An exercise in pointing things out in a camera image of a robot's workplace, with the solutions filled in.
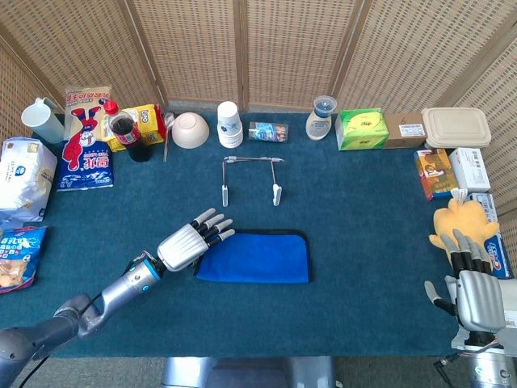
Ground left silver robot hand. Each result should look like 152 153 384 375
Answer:
156 208 236 272

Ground white labelled box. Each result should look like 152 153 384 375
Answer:
448 147 492 194

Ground red white blue snack bag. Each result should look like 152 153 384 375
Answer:
56 85 115 192

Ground woven bamboo folding screen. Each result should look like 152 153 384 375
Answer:
0 0 517 219

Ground metal wire towel rack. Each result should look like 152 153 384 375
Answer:
221 155 285 208

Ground metal spoon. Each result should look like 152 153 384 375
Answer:
162 112 176 162

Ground white paper cup stack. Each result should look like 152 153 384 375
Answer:
216 100 245 150

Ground white plastic pitcher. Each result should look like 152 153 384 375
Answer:
20 97 66 145

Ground yellow plush toy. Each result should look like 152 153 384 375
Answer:
428 188 501 268

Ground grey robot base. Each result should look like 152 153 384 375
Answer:
161 356 336 388

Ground white and blue box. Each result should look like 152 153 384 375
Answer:
464 192 500 226

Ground cream upturned bowl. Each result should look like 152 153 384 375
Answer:
171 112 211 150

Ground blue chips bag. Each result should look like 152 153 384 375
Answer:
0 225 49 295

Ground cream detergent bottle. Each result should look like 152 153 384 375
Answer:
305 95 338 141

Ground cola bottle red label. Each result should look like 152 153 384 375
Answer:
103 99 153 163

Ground brown cardboard box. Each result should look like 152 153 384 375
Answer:
382 112 428 150

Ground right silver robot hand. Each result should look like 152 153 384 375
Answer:
423 228 508 332

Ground blue white toothpaste box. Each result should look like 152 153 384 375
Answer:
482 233 515 280

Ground clear candy box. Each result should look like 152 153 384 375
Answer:
247 121 290 143

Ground white plastic pouch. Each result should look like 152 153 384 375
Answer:
444 274 476 352

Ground yellow biscuit bag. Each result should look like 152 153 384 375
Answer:
100 103 167 153

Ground white blue-printed bag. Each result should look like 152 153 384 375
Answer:
0 137 58 227

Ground blue table cloth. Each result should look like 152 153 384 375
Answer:
0 112 504 359

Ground green tissue pack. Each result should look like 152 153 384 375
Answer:
334 108 389 152

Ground grey and blue cloth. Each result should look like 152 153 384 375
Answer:
194 229 311 285

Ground beige lidded food container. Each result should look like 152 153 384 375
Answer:
421 107 493 150

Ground orange and blue box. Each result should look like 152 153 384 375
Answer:
413 148 460 202

